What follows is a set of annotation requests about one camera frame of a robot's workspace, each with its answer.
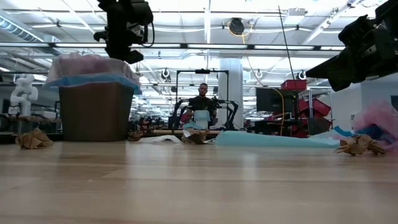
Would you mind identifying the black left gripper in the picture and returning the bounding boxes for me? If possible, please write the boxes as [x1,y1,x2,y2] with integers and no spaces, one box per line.
[93,0,155,65]

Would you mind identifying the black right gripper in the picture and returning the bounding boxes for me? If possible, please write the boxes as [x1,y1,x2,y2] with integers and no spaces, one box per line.
[306,0,398,92]

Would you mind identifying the pink drawstring trash bag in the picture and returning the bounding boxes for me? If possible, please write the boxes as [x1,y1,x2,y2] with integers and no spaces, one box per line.
[43,52,143,95]

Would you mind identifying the pink and blue bag pile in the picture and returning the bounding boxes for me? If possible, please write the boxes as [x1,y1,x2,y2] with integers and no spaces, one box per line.
[334,100,398,153]

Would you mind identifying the grey brown trash bin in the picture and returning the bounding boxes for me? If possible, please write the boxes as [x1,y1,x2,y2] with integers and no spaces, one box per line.
[58,81,135,142]

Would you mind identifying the brown paper ball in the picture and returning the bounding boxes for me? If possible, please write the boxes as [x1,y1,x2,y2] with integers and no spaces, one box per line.
[334,133,387,157]
[127,130,144,142]
[181,128,211,145]
[15,127,55,150]

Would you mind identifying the white tissue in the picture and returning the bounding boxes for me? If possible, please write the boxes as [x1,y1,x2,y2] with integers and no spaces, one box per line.
[139,134,182,144]

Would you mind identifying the light blue trash bag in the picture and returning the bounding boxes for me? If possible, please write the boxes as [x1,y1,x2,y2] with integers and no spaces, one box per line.
[213,129,341,149]

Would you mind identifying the red storage bin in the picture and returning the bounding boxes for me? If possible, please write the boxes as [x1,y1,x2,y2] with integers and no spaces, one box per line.
[298,98,332,118]
[292,116,312,138]

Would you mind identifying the red plastic crate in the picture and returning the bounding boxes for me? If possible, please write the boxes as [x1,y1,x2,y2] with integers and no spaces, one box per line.
[280,79,308,91]

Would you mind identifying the black monitor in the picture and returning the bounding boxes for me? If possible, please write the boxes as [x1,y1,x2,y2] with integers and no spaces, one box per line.
[256,87,295,114]

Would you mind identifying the person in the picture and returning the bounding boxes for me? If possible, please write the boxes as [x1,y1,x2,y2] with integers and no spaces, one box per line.
[185,82,218,129]

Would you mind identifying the ceiling light strip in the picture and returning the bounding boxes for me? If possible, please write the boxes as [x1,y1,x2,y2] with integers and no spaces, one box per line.
[0,42,346,51]

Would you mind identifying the white and blue bin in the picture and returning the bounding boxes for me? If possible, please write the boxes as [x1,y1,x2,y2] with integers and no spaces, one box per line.
[193,110,212,130]

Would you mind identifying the white pillar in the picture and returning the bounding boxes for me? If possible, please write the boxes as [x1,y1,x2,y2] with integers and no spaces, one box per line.
[218,57,244,129]

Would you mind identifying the wooden top workbench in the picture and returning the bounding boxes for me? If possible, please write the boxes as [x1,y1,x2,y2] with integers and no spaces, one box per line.
[0,114,62,134]

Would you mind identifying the black background rig frame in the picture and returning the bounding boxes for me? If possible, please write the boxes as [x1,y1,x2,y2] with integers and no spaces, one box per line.
[175,68,230,130]

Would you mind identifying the thin black cable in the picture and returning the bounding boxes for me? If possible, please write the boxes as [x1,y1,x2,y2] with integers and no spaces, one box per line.
[277,5,297,91]

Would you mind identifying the yellow cable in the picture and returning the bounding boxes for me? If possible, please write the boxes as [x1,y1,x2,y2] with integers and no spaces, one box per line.
[228,21,285,137]

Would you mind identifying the black ceiling cable reel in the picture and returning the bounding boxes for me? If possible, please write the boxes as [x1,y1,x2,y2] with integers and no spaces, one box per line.
[229,17,246,35]

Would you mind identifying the silver ceiling duct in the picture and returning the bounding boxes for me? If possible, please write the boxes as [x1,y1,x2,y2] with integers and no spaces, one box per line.
[0,15,45,44]

